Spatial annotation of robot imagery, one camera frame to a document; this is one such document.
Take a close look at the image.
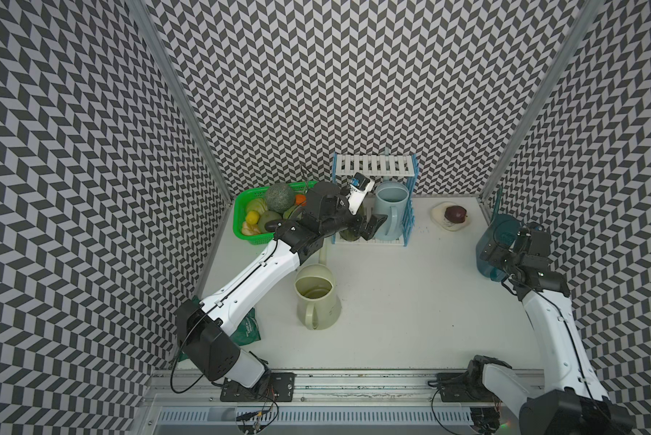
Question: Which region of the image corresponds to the teal watering can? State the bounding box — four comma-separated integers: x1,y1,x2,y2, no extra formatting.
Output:
476,186,521,282

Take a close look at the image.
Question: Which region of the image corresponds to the light blue watering can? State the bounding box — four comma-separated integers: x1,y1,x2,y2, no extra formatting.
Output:
372,181,410,241

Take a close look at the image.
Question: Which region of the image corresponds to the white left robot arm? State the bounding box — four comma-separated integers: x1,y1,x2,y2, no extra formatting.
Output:
176,173,386,393

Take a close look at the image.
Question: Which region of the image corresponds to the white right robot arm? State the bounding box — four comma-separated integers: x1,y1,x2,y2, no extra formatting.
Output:
468,223,635,434

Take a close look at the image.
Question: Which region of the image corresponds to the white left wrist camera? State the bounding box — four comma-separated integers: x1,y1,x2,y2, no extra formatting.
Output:
347,172,374,215

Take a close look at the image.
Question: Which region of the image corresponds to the yellow toy lemon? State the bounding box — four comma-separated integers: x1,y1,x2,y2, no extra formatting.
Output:
245,210,261,226

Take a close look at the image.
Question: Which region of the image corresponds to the blue and white wooden shelf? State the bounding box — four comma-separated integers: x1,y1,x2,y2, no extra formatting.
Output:
331,149,419,248

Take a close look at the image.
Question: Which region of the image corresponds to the green plastic basket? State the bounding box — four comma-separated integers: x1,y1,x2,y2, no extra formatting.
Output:
233,181,316,245

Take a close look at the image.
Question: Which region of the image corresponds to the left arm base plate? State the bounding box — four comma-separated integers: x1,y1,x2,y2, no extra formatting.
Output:
220,372,296,403

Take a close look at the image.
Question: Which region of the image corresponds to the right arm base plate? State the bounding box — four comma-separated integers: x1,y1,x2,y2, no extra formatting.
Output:
429,373,502,403

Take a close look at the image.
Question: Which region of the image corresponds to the dark red apple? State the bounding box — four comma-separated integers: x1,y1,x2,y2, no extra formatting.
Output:
444,205,468,225

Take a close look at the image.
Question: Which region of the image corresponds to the olive green watering can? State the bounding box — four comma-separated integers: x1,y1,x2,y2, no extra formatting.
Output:
339,205,370,242

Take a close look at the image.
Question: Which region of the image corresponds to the green snack bag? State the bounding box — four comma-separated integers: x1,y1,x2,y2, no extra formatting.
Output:
177,295,261,363

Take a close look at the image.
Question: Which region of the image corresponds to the cream watering can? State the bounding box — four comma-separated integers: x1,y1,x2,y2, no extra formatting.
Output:
294,244,342,331

